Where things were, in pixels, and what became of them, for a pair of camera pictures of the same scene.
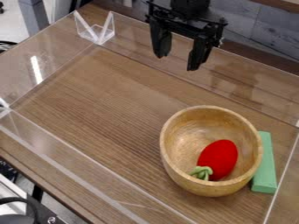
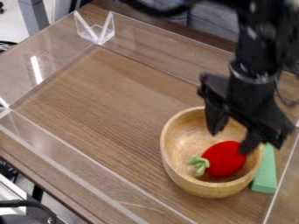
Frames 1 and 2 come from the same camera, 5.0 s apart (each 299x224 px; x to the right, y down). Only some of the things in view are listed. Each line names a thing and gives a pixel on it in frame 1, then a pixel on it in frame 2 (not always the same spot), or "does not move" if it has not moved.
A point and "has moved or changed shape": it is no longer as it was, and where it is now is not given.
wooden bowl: x=192 y=128 does not move
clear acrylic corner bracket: x=99 y=34 does not move
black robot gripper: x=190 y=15 -> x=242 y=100
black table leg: x=38 y=192 does not move
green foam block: x=264 y=183 does not move
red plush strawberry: x=216 y=160 has moved or changed shape
